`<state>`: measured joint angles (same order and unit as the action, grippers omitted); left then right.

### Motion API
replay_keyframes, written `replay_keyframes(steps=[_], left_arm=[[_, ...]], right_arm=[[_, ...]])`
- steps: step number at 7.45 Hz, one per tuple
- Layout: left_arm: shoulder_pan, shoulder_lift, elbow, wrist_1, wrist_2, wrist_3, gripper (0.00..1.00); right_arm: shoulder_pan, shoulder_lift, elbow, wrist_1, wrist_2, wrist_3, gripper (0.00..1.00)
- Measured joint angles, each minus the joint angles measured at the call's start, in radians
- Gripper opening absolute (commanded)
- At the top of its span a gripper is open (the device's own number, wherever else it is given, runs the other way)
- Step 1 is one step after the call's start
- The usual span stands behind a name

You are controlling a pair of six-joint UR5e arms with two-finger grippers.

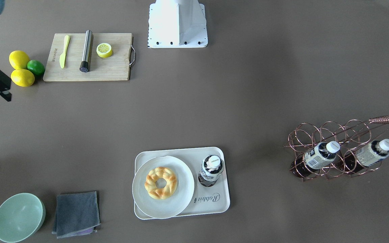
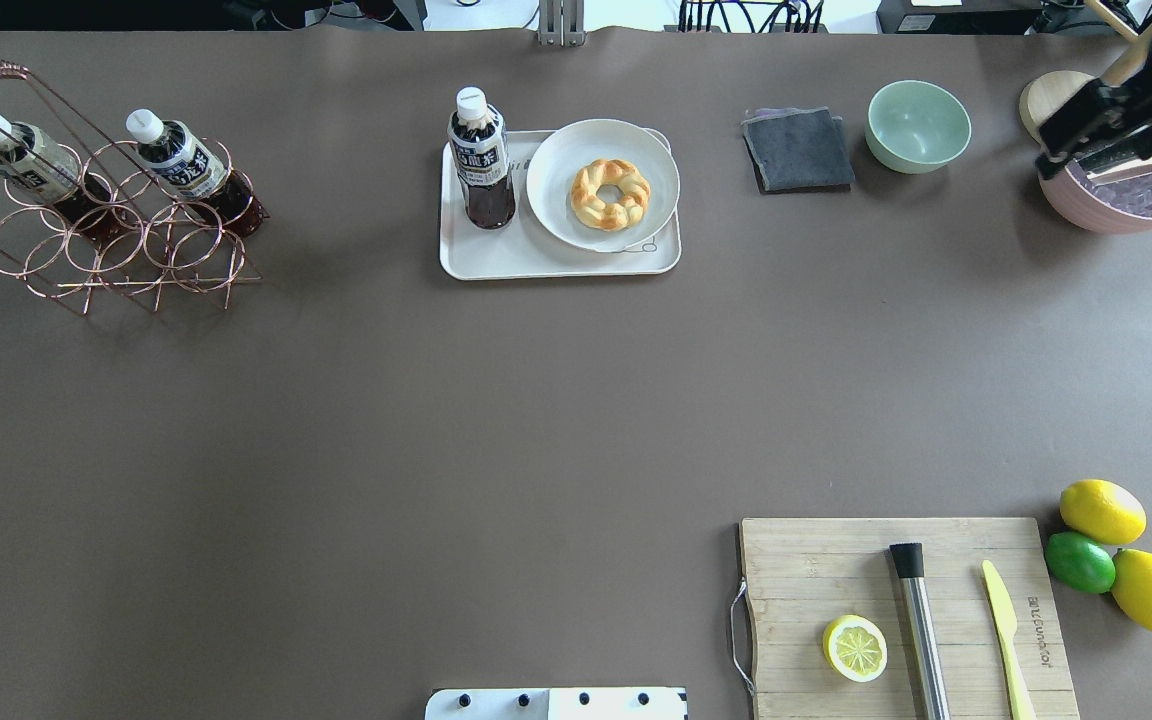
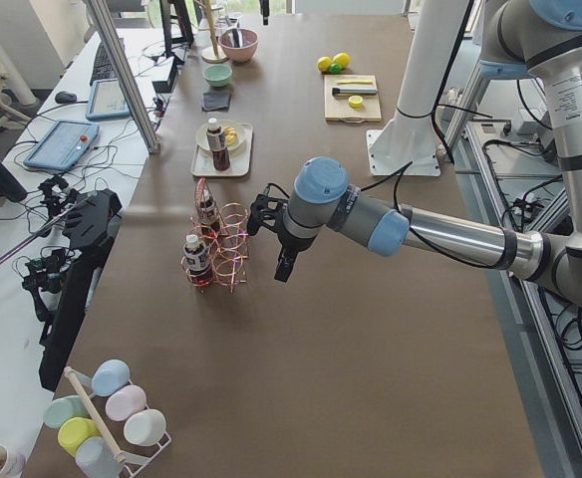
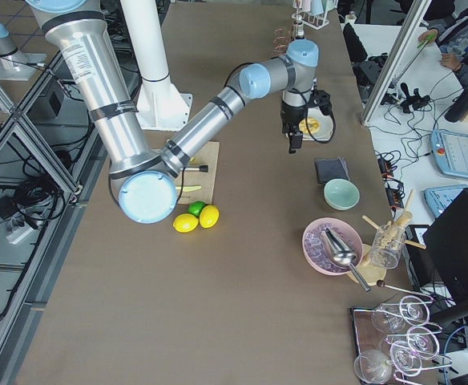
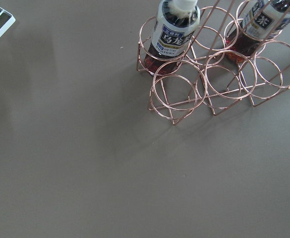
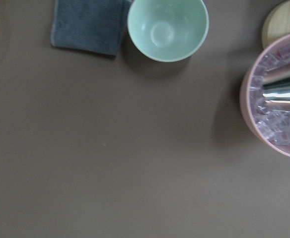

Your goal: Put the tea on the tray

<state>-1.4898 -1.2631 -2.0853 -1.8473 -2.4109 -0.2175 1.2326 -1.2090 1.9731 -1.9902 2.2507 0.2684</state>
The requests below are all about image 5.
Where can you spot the tea bottle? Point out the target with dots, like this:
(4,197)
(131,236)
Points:
(265,20)
(176,22)

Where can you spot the copper wire bottle rack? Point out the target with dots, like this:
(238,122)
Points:
(209,73)

